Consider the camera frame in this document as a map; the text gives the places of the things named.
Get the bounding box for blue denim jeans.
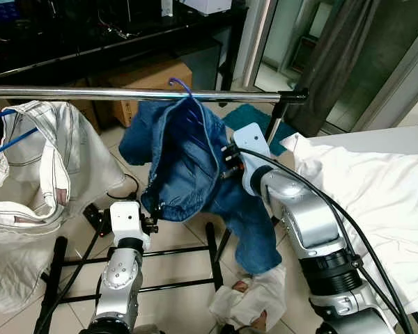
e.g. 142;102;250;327
118;97;283;276

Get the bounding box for purple plastic hanger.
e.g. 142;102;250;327
169;77;204;140

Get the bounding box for blue plastic hanger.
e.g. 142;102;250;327
0;108;39;162

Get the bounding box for teal floor mat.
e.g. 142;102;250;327
222;104;297;155

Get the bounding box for grey curtain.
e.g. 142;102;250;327
284;0;382;138

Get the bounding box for large white t-shirt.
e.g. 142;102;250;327
280;132;418;333

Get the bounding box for white computer case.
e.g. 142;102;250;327
180;0;233;16

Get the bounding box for black desk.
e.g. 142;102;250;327
0;0;248;88

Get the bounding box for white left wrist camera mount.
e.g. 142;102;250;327
109;200;151;253

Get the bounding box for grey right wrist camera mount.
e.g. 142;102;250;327
233;122;274;168

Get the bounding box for silver sliding door frame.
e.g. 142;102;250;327
232;0;279;91

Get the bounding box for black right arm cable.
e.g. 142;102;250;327
238;148;415;334

